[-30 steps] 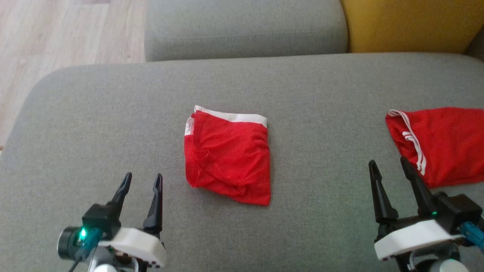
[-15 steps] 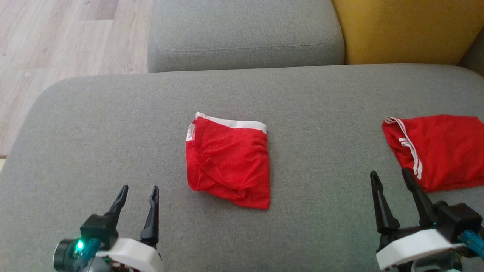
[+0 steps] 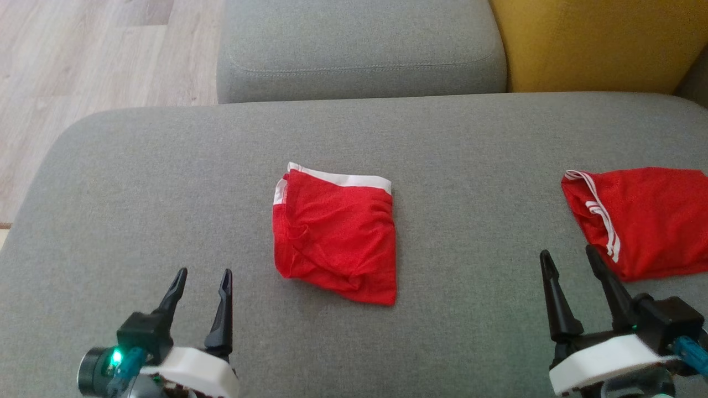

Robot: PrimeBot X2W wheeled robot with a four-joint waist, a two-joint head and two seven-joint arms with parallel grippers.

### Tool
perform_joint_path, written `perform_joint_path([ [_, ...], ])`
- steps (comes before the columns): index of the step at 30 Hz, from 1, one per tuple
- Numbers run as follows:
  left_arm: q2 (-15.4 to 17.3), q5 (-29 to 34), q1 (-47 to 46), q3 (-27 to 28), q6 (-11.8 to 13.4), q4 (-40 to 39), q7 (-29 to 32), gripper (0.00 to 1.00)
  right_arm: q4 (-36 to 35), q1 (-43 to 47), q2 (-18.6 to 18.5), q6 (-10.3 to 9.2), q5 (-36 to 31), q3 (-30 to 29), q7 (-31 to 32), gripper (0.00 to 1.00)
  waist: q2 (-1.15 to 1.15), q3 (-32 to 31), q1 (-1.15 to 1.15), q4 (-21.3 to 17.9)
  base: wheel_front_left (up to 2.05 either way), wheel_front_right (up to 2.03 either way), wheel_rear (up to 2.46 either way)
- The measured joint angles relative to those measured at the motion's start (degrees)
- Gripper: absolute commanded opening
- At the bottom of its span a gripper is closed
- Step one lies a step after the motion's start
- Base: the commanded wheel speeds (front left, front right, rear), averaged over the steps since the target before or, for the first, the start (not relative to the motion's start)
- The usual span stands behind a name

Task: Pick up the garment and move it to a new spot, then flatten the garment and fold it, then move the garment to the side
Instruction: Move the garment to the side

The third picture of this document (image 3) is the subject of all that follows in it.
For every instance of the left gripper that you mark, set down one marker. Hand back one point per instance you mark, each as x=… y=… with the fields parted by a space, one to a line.
x=193 y=373

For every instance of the yellow and grey sofa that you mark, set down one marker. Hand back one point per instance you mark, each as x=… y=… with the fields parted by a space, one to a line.
x=166 y=193

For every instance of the red basketball jersey white trim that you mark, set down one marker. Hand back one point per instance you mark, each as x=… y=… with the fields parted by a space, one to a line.
x=647 y=221

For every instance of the grey sofa seat cushion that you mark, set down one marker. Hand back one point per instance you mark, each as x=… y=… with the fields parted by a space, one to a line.
x=359 y=44

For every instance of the yellow sofa backrest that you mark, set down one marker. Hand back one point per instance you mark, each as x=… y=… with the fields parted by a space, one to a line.
x=597 y=38

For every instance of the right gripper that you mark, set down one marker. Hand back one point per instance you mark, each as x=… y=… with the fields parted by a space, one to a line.
x=608 y=362

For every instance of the red shorts white waistband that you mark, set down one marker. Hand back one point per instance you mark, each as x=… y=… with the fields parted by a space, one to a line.
x=337 y=237

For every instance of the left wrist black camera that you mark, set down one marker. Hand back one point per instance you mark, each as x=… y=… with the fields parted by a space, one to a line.
x=91 y=376

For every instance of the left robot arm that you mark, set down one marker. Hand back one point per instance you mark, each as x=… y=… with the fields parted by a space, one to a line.
x=144 y=391

